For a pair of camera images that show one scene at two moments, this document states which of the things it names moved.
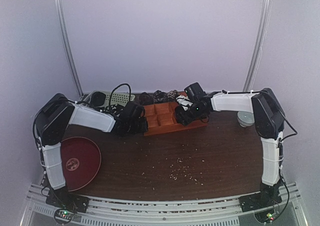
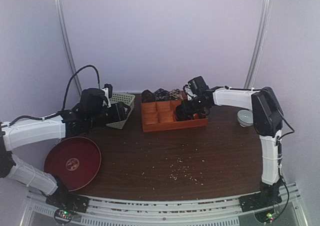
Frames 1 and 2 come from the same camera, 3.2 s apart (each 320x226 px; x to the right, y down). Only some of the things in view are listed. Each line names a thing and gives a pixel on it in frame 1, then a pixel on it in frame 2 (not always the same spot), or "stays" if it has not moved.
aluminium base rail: (109, 211) stays
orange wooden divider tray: (160, 119) stays
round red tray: (81, 162) stays
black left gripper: (144, 128) -> (119, 114)
